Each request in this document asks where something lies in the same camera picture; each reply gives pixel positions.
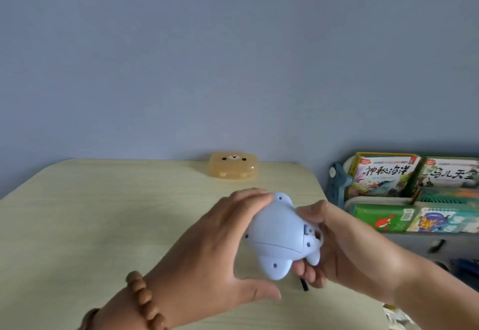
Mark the person's right hand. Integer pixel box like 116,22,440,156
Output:
291,199,416,304

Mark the blue beetle book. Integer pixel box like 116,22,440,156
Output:
406,206,479,234

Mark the dark blue plastic item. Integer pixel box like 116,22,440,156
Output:
449,258,479,289

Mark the bird picture book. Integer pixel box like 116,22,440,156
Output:
406,157,479,192

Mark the ocean picture book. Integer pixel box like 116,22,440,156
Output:
344,152,422,201

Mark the person's right forearm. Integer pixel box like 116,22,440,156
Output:
391,257,479,330

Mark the small wooden bead bracelet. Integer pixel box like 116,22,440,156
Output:
77,308,101,330

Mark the person's left forearm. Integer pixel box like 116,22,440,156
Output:
76,285,169,330

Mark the blue toy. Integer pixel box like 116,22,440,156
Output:
243,192,324,281

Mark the orange bear storage box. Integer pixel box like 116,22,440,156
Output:
209,152,259,180

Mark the green fish book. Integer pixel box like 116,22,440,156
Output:
350,203,418,233

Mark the children's book rack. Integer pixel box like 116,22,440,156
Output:
326,152,479,267

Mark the person's left hand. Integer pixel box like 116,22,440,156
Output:
144,188,282,329

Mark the large wooden bead bracelet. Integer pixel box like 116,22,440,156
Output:
125,270,169,330

